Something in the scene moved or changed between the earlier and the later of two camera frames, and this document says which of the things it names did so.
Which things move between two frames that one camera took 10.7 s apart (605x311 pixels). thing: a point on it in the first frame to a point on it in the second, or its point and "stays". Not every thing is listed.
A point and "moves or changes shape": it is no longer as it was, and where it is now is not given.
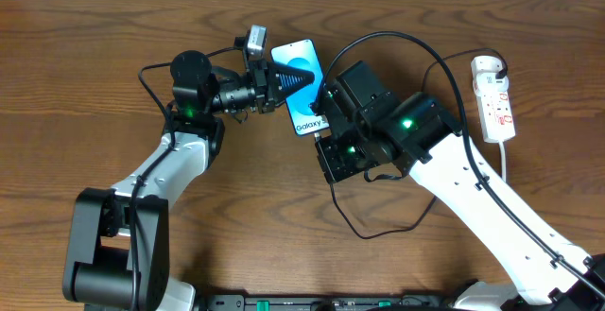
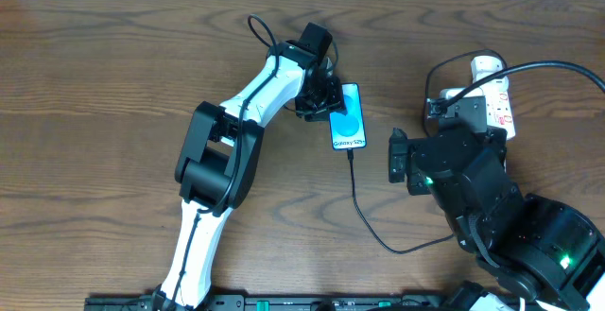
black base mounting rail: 278,302 stays
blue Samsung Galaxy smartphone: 302,53 moves or changes shape
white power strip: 498,123 stays
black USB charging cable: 425,214 to 393,250
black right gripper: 324,111 to 399,158
